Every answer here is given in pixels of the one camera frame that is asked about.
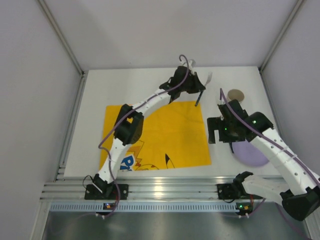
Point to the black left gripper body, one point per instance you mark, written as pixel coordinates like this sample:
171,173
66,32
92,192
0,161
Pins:
194,85

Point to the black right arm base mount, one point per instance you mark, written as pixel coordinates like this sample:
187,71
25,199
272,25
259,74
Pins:
228,192

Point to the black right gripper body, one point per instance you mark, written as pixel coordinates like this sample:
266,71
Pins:
217,128

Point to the aluminium corner post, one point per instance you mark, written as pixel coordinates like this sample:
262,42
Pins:
58,32
298,5

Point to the yellow cartoon print placemat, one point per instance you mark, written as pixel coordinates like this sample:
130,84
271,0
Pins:
172,137

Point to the left aluminium corner post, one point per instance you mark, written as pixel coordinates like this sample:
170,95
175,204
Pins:
58,32

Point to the lilac plastic plate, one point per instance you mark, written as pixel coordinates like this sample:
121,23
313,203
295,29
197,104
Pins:
248,154

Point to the beige paper cup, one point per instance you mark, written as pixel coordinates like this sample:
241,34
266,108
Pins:
235,94

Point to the slotted grey cable duct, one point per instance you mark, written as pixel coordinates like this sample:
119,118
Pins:
150,207

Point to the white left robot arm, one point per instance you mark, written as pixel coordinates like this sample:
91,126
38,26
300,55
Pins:
129,123

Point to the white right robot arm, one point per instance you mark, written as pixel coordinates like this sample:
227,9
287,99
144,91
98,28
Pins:
299,195

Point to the green handled fork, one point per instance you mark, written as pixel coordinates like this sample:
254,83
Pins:
209,78

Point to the right aluminium corner post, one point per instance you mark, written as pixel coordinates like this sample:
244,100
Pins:
298,5

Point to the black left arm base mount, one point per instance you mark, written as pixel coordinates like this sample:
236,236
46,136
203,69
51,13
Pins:
92,193

